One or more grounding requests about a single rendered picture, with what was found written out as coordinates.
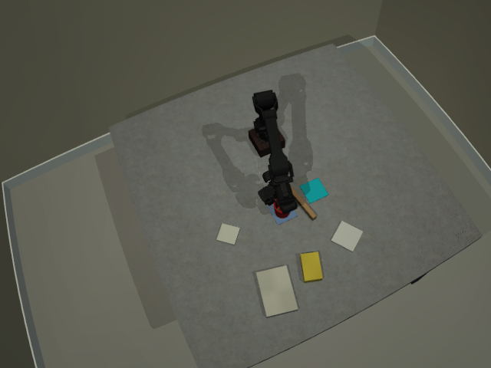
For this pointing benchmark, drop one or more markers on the yellow rectangular block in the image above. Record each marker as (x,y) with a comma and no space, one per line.
(311,268)

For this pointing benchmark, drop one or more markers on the red cup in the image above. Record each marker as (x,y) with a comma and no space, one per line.
(279,212)

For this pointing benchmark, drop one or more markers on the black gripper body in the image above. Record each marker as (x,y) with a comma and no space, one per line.
(285,209)

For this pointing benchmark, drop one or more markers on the brown wooden plank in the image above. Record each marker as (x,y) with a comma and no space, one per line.
(303,205)

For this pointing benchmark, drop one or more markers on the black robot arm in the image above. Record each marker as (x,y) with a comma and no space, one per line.
(266,129)

